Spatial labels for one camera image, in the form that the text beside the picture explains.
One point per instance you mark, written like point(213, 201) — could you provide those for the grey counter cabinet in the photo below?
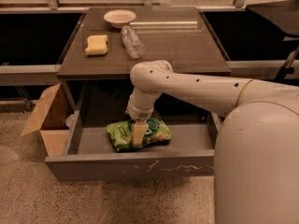
point(175, 34)

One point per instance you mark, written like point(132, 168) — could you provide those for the open cardboard box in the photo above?
point(48, 117)

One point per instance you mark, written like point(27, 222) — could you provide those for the green rice chip bag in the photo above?
point(121, 133)

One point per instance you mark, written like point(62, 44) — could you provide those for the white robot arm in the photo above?
point(256, 160)

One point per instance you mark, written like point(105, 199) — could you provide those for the yellow sponge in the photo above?
point(96, 45)

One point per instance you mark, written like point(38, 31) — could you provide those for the white cup behind box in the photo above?
point(69, 120)

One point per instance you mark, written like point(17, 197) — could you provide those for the clear plastic water bottle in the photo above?
point(132, 42)

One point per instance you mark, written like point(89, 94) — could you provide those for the black metal stand legs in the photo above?
point(287, 68)

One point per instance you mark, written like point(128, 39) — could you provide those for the white paper bowl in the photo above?
point(119, 17)

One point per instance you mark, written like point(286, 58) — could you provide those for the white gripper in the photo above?
point(137, 112)

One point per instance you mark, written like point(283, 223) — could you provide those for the grey open drawer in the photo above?
point(90, 155)

